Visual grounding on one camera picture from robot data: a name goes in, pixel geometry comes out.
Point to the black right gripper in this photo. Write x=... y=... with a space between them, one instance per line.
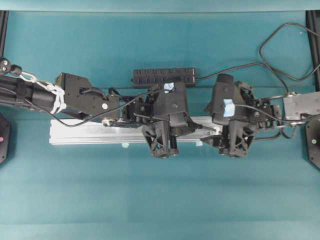
x=251 y=116

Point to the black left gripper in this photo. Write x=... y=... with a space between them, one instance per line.
x=156 y=131

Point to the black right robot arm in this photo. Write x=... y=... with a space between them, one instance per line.
x=296 y=109

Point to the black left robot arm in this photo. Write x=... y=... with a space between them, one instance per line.
x=71 y=95

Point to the black multi-port USB hub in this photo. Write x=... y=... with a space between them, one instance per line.
x=146 y=78

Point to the right blue tape tab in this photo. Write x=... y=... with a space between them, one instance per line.
x=198 y=143

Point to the blue tape tab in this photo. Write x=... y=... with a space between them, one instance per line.
x=198 y=143
x=125 y=145

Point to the left blue tape tab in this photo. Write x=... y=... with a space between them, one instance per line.
x=125 y=145

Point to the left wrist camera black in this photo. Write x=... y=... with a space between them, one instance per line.
x=171 y=104

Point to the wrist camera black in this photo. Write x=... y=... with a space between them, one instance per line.
x=222 y=104
x=171 y=104

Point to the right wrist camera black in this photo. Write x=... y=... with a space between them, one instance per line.
x=222 y=104

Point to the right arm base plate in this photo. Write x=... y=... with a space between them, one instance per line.
x=312 y=133

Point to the silver aluminium extrusion rail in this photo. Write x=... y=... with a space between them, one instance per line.
x=97 y=133

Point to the black right frame post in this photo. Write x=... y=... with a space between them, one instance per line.
x=313 y=23

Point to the black frame post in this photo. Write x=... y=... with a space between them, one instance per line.
x=313 y=23
x=4 y=16

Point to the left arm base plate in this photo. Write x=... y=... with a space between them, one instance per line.
x=5 y=132

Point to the black left frame post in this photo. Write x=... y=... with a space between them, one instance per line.
x=4 y=16

